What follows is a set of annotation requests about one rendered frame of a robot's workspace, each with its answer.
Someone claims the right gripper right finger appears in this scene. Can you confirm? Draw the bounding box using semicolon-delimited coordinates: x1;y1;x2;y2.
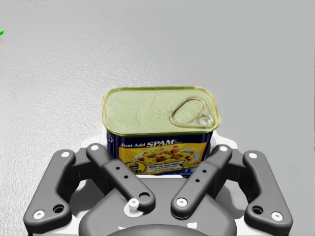
170;129;294;234

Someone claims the green and blue rectangular can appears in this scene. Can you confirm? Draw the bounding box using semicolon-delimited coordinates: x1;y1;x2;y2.
102;85;221;177

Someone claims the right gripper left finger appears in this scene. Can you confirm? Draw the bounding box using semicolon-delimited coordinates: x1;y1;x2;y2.
23;127;156;234

